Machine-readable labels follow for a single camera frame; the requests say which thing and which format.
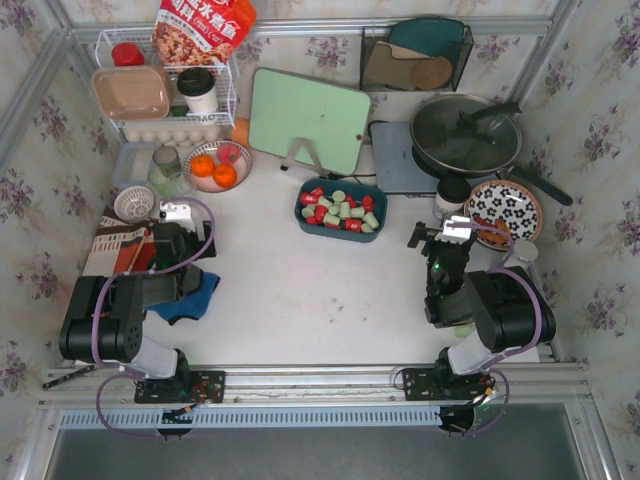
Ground grey cloth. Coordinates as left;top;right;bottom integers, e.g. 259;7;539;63
182;265;204;296

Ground blue cloth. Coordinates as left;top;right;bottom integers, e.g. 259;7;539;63
146;272;220;326

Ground teal plastic storage basket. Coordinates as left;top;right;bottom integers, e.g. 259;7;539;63
294;178;388;243

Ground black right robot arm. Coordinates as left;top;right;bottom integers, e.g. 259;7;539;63
408;216;556;395

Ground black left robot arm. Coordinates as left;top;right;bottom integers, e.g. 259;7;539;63
58;220;220;403

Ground small white basket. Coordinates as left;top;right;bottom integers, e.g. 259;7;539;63
114;186;155;222

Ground paper coffee cup black lid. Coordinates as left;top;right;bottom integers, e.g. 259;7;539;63
432;175;471;220

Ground clear storage box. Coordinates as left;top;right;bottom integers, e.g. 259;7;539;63
111;142;156;190

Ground wooden chopsticks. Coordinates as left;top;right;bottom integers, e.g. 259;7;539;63
125;229;151;274

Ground carrot pieces on plate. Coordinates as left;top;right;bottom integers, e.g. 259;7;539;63
474;216;511;247

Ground striped red placemat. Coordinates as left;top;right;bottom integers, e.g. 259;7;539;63
82;208;153;277

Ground clear drinking glass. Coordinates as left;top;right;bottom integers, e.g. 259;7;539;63
166;173;193;199

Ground green glass cup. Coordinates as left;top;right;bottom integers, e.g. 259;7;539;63
454;324;475;339

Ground green glass jar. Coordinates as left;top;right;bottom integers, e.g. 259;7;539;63
148;146;182;199

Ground white bottle blue label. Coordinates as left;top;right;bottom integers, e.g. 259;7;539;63
506;239;539;270

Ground orange fruit left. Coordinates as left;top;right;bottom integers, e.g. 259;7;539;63
190;154;216;178

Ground orange fruit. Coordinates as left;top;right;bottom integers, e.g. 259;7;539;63
212;163;238;189
190;154;216;178

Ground orange fruit right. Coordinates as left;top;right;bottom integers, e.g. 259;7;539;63
212;163;238;189

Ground floral patterned plate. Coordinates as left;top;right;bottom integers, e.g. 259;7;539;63
464;180;543;242

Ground grey induction cooker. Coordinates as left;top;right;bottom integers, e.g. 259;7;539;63
368;120;438;196

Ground fruit bowl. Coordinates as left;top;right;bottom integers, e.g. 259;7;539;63
183;140;252;193

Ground red apple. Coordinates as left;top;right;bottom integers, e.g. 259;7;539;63
216;142;242;165

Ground egg tray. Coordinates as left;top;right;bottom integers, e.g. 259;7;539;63
122;125;226;147

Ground black frying pan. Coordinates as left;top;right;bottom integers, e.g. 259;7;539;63
410;94;574;207

